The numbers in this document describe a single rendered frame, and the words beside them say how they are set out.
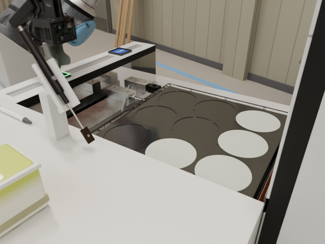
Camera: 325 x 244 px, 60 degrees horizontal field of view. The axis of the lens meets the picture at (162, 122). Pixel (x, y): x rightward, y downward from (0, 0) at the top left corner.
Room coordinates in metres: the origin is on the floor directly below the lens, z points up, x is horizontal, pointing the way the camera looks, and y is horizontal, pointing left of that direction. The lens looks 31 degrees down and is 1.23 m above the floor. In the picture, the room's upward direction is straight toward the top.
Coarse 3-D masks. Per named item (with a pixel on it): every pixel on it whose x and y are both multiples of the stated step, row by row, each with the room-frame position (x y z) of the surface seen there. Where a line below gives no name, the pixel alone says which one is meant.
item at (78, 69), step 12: (132, 48) 0.97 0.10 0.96; (144, 48) 0.95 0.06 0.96; (84, 60) 0.83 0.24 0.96; (96, 60) 0.84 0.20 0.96; (108, 60) 0.83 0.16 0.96; (72, 72) 0.74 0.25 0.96; (84, 72) 0.73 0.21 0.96; (24, 84) 0.64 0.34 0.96; (36, 84) 0.65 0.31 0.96; (0, 96) 0.57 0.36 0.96; (12, 96) 0.58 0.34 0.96; (24, 96) 0.57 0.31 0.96
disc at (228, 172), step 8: (200, 160) 0.42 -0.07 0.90; (208, 160) 0.42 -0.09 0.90; (216, 160) 0.42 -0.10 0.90; (224, 160) 0.42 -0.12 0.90; (232, 160) 0.42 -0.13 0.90; (200, 168) 0.40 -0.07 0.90; (208, 168) 0.40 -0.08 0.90; (216, 168) 0.40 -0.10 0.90; (224, 168) 0.40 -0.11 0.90; (232, 168) 0.40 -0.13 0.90; (240, 168) 0.40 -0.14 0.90; (248, 168) 0.40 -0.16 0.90; (200, 176) 0.38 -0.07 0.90; (208, 176) 0.38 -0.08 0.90; (216, 176) 0.38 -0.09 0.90; (224, 176) 0.38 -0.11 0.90; (232, 176) 0.38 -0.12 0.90; (240, 176) 0.38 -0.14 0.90; (248, 176) 0.38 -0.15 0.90; (224, 184) 0.36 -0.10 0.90; (232, 184) 0.36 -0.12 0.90; (240, 184) 0.36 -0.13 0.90; (248, 184) 0.36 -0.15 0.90
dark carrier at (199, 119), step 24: (168, 96) 0.70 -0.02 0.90; (192, 96) 0.70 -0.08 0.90; (120, 120) 0.57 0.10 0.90; (144, 120) 0.57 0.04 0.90; (168, 120) 0.57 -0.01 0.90; (192, 120) 0.57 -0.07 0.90; (216, 120) 0.57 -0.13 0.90; (120, 144) 0.47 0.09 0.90; (144, 144) 0.47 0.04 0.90; (192, 144) 0.47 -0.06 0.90; (216, 144) 0.47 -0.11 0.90; (192, 168) 0.40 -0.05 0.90; (264, 168) 0.40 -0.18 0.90; (240, 192) 0.34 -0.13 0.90
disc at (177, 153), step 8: (152, 144) 0.47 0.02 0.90; (160, 144) 0.47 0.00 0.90; (168, 144) 0.47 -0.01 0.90; (176, 144) 0.47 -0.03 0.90; (184, 144) 0.47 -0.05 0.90; (152, 152) 0.45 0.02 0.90; (160, 152) 0.45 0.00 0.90; (168, 152) 0.45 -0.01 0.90; (176, 152) 0.45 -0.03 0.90; (184, 152) 0.45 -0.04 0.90; (192, 152) 0.45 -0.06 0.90; (160, 160) 0.42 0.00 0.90; (168, 160) 0.42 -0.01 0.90; (176, 160) 0.42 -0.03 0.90; (184, 160) 0.42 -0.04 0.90; (192, 160) 0.42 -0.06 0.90
